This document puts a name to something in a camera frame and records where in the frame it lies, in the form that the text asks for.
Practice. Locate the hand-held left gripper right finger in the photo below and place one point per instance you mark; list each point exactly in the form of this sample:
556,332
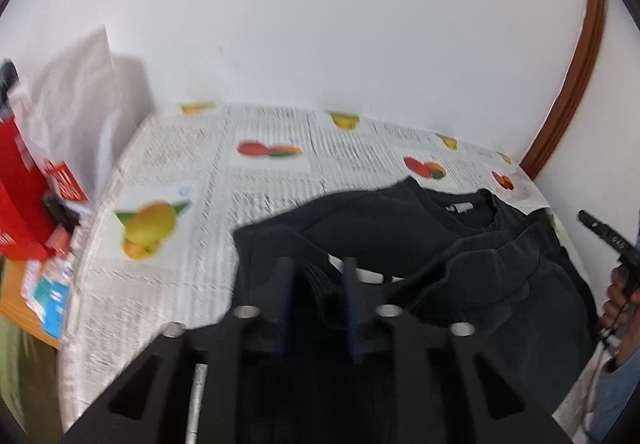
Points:
356,314

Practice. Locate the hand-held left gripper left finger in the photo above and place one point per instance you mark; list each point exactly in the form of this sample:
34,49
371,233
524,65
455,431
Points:
281,309

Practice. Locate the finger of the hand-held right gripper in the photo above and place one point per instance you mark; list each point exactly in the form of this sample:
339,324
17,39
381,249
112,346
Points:
607,234

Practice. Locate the black sweatshirt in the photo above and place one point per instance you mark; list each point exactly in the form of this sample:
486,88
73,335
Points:
400,234

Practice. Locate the person's right forearm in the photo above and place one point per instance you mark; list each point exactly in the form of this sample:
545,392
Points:
617,389

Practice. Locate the person's right hand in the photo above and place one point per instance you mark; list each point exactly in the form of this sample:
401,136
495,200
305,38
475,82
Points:
617,304

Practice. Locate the blue and white packets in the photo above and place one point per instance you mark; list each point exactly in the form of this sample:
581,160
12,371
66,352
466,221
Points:
52,296

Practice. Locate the small pink packet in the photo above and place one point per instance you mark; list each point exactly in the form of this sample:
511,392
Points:
59,240

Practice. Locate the green cloth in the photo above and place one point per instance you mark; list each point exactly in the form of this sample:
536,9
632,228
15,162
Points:
20,374

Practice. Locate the red paper bag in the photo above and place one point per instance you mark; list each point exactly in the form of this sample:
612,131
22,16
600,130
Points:
20,199

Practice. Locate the white plastic bag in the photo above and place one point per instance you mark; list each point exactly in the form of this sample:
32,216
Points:
75,99

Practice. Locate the brown wooden door frame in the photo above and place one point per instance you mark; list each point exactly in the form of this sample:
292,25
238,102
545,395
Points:
575,74

